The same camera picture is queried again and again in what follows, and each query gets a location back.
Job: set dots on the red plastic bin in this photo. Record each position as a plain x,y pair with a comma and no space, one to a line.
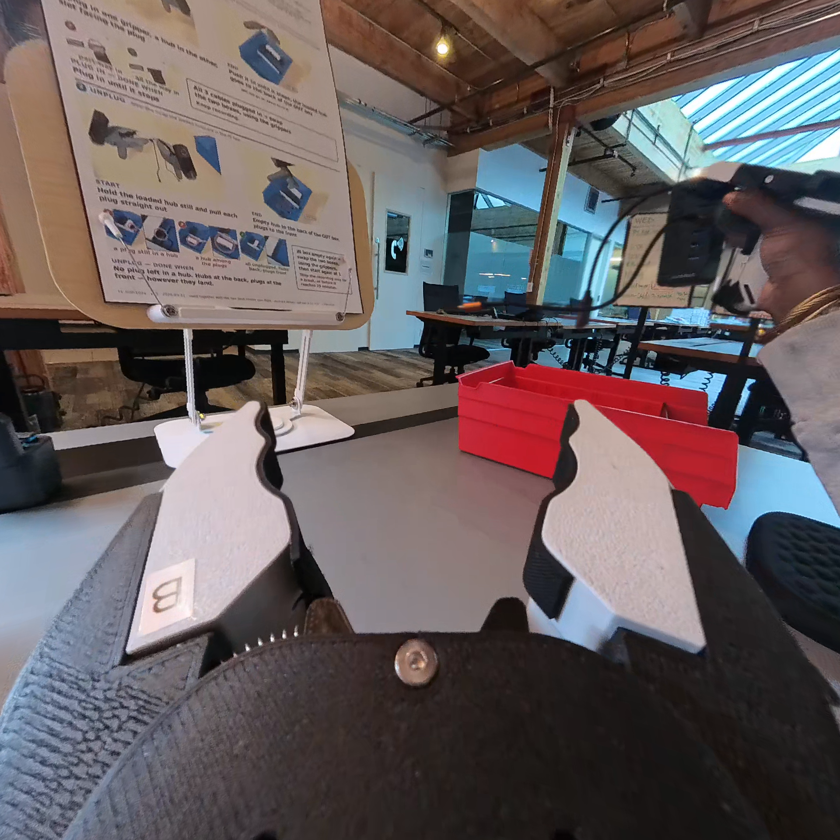
505,426

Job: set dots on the dark grey pouch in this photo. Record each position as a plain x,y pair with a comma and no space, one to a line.
29,472

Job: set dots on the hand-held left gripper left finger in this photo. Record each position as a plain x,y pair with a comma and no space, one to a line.
216,525

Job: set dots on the black mesh pad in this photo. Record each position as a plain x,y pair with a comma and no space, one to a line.
800,571

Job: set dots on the ceiling spot lamp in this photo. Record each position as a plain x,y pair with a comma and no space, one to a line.
443,44

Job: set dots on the whiteboard with day plan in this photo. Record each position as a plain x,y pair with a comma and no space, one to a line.
640,262

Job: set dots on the long wooden office desk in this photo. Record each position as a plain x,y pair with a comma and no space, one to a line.
695,348
499,317

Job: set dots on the black office chair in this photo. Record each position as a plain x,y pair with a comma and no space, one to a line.
446,328
184,371

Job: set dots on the black usb hub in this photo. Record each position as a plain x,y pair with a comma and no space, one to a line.
689,236

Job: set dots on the wooden support post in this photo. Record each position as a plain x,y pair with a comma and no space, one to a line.
551,216

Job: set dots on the white poster stand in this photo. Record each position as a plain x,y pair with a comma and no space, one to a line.
315,423

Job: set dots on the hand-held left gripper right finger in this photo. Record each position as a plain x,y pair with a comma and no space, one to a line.
617,525

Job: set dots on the person's right hand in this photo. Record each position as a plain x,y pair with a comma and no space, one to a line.
800,256

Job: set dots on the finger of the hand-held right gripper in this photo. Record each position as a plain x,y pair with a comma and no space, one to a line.
712,172

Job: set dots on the white door with phone sign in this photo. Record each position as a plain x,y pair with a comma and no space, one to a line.
397,256

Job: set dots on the instruction sheet on stand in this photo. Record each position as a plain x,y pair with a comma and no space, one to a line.
26,164

